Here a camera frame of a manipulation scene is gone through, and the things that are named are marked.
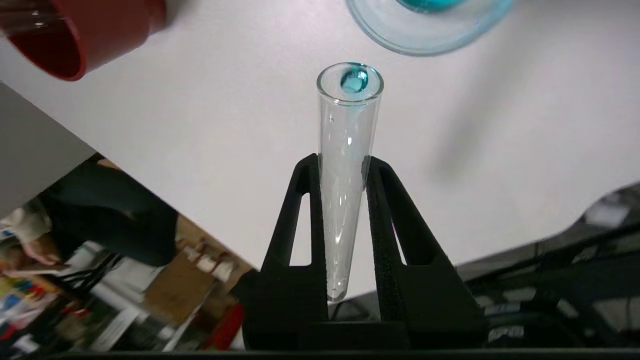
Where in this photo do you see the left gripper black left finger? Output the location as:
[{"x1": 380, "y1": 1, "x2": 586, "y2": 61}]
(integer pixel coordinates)
[{"x1": 239, "y1": 152, "x2": 331, "y2": 327}]

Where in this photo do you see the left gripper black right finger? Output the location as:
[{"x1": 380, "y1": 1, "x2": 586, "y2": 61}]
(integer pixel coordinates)
[{"x1": 365, "y1": 156, "x2": 487, "y2": 332}]

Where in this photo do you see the test tube with blue liquid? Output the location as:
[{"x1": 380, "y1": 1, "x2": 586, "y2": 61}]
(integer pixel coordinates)
[{"x1": 316, "y1": 61, "x2": 385, "y2": 304}]

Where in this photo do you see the red background object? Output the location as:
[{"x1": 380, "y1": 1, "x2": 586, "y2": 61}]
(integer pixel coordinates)
[{"x1": 203, "y1": 302, "x2": 246, "y2": 351}]

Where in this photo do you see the brown cardboard box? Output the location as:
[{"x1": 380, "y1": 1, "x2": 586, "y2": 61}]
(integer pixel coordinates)
[{"x1": 144, "y1": 256, "x2": 219, "y2": 327}]

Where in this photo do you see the person in dark clothing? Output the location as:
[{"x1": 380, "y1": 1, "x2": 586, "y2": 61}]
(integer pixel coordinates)
[{"x1": 0, "y1": 157, "x2": 180, "y2": 269}]

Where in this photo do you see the clear glass beaker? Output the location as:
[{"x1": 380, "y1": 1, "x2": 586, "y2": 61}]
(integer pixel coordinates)
[{"x1": 344, "y1": 0, "x2": 516, "y2": 57}]

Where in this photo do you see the dark red cup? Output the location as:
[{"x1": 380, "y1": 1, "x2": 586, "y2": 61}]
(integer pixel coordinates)
[{"x1": 0, "y1": 0, "x2": 168, "y2": 82}]

